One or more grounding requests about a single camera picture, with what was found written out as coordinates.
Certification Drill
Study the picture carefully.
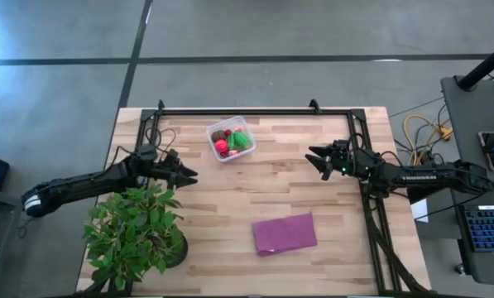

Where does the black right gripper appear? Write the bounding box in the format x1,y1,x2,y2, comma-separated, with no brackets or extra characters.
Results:
305,139,382,181

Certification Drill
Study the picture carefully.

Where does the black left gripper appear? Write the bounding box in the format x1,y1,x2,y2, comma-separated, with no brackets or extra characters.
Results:
146,148,199,190

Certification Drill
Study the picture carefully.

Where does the slim green pea pod toy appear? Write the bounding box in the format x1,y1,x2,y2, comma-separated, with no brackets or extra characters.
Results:
235,132,251,151

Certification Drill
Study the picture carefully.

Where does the clear plastic tupperware container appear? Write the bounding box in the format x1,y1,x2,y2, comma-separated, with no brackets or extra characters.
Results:
205,115,258,163

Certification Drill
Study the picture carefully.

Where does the black plant pot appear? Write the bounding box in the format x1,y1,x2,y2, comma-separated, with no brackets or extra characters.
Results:
163,233,189,269

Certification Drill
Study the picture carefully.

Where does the green leafy plant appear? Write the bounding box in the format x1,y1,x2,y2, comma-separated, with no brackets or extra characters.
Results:
82,180,185,291

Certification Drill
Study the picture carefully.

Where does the purple folded cloth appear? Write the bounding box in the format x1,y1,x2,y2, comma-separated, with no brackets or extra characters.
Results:
251,212,319,257

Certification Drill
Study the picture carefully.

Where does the black desk support bar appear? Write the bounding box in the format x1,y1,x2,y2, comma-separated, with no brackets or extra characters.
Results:
407,188,438,205

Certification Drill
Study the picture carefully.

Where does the white paper sheet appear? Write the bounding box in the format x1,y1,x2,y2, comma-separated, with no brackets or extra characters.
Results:
410,198,430,224

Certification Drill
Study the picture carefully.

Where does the grey side desk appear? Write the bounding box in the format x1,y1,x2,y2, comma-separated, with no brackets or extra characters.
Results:
440,74,494,185

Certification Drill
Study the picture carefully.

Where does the black backlit keyboard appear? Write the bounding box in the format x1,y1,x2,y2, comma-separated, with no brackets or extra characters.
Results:
457,204,494,253

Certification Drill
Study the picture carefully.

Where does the black pole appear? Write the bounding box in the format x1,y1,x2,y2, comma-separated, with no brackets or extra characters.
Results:
456,39,494,92

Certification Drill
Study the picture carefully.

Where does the grey metal stand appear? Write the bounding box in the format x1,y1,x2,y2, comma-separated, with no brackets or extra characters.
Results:
0,185,49,298

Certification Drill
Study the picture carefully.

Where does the grey keyboard desk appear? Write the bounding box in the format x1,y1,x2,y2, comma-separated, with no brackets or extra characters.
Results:
448,190,494,287

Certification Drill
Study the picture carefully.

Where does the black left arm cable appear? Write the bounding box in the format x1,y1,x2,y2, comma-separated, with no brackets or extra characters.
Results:
145,126,177,155

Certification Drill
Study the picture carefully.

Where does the black metal table frame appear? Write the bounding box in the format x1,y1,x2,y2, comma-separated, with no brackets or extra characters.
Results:
135,99,434,297

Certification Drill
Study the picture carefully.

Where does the yellow cable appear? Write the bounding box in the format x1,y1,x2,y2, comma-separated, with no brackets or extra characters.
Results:
402,113,454,166

